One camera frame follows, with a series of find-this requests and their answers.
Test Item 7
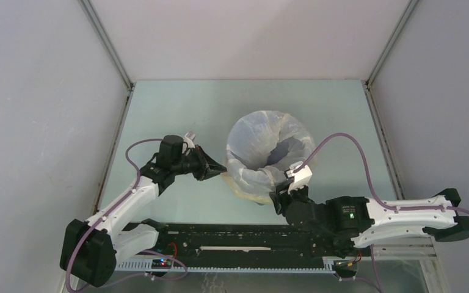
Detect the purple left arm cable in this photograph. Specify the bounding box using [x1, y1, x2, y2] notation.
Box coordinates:
[64, 139, 189, 293]

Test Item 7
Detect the light blue slotted cable duct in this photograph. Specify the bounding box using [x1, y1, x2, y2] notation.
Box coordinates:
[115, 258, 335, 273]

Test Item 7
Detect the left corner aluminium post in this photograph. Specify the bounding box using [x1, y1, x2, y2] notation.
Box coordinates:
[78, 0, 134, 91]

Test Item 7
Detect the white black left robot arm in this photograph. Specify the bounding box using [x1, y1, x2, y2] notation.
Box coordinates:
[60, 133, 227, 292]

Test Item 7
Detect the aluminium frame rail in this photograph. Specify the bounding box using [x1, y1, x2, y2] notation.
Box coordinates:
[374, 237, 437, 261]

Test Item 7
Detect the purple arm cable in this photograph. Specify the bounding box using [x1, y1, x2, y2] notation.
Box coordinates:
[293, 132, 469, 293]
[64, 139, 189, 293]

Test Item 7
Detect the translucent yellowish trash bag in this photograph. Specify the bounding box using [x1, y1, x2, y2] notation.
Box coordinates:
[222, 110, 316, 205]

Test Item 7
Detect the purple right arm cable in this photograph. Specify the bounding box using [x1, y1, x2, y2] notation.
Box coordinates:
[293, 132, 469, 293]

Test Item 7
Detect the right corner aluminium post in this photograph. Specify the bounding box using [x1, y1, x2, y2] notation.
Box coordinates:
[366, 0, 420, 88]

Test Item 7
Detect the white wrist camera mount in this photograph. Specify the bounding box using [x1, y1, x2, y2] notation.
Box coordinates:
[285, 161, 313, 193]
[183, 131, 196, 154]

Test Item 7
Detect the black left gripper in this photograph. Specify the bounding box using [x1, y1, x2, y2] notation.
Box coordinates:
[172, 145, 227, 181]

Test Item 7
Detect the corner aluminium post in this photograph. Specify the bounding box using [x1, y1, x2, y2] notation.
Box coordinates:
[78, 0, 134, 91]
[366, 0, 420, 88]

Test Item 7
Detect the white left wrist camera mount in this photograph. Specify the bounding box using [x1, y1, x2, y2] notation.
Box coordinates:
[183, 131, 196, 154]

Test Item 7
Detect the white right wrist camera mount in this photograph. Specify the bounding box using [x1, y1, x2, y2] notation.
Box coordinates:
[285, 161, 313, 193]

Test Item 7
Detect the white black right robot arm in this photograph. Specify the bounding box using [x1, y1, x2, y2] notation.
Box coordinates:
[269, 186, 469, 258]

